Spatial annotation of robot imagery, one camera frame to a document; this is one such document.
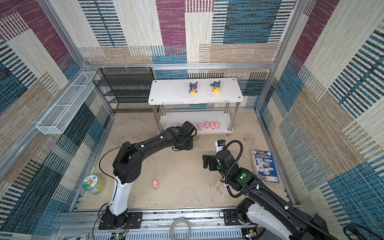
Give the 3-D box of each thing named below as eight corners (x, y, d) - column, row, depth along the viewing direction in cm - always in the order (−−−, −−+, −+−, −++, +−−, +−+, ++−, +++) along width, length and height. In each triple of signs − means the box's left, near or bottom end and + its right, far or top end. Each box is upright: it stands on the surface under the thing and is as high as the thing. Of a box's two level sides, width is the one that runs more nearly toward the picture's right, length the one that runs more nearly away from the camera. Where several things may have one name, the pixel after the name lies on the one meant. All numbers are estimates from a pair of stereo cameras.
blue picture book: (255, 184, 89) (259, 180, 84) (248, 154, 101) (251, 149, 96) (276, 184, 89) (281, 180, 84) (266, 154, 101) (270, 149, 96)
